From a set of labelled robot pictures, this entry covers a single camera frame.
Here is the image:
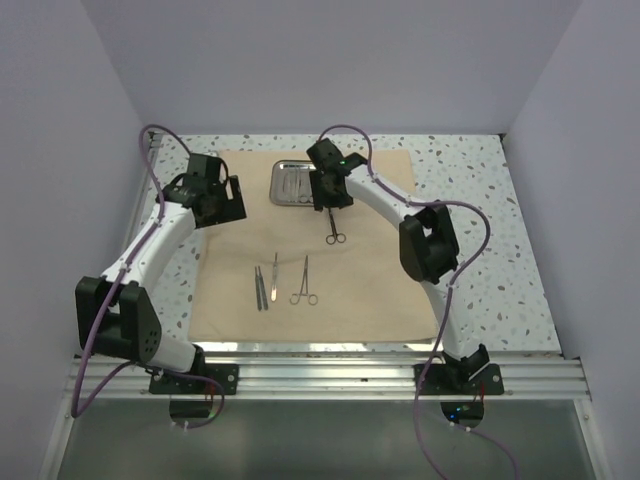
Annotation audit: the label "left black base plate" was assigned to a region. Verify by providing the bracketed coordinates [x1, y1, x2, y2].
[148, 363, 240, 395]

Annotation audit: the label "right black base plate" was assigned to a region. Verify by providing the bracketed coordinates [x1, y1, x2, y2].
[419, 363, 505, 396]

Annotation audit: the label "instruments pile in tray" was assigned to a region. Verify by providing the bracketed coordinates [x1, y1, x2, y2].
[279, 169, 312, 205]

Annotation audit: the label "steel instrument tray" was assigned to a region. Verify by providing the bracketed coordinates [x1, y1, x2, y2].
[269, 160, 315, 207]

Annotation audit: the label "aluminium frame rail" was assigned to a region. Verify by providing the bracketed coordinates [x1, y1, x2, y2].
[64, 352, 594, 401]

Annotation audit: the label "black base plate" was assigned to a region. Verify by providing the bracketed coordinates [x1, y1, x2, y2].
[419, 363, 505, 396]
[148, 363, 240, 395]

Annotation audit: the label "small steel scissors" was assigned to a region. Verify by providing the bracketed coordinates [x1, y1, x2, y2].
[325, 209, 346, 245]

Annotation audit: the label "steel forceps with ring handles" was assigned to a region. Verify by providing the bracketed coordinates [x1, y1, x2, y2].
[289, 255, 318, 306]

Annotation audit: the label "beige surgical drape cloth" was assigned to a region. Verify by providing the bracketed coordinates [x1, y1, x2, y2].
[189, 150, 437, 343]

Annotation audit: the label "steel scalpel handle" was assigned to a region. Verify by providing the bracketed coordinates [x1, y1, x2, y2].
[254, 266, 263, 311]
[257, 266, 269, 311]
[270, 252, 279, 302]

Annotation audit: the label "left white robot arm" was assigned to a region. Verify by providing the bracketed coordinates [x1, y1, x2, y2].
[75, 153, 247, 393]

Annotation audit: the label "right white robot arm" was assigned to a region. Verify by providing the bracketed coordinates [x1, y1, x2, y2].
[307, 138, 490, 393]

